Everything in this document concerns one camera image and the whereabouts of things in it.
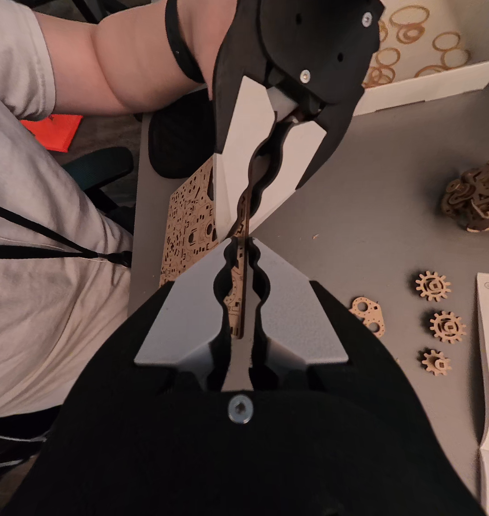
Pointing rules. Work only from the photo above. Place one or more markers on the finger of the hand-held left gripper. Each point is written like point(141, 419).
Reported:
point(297, 157)
point(236, 133)

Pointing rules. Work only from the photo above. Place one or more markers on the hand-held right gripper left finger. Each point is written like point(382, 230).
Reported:
point(180, 322)

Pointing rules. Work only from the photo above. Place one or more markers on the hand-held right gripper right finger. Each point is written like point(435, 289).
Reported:
point(305, 322)

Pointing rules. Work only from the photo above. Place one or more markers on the perforated wooden plate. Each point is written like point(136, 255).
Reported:
point(369, 314)

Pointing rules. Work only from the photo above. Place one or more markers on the person's left forearm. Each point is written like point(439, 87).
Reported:
point(115, 60)

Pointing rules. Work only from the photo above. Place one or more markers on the wooden parts sheet with cutout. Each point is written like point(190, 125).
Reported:
point(188, 229)

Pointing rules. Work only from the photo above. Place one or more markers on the partly built wooden model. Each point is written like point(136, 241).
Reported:
point(478, 193)

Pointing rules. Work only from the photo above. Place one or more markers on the person's left hand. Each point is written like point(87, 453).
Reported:
point(204, 28)

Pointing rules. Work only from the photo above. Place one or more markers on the black ribbed wrist rest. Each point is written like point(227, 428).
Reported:
point(180, 137)

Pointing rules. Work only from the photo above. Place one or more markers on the black wristband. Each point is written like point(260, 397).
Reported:
point(178, 44)

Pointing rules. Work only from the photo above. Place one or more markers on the white cardboard tray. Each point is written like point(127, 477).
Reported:
point(430, 90)

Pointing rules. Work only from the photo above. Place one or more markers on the small wooden gear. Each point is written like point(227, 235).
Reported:
point(436, 362)

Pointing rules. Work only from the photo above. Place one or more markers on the teal object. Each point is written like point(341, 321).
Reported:
point(103, 165)

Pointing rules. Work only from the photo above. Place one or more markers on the orange red object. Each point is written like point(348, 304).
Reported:
point(55, 129)

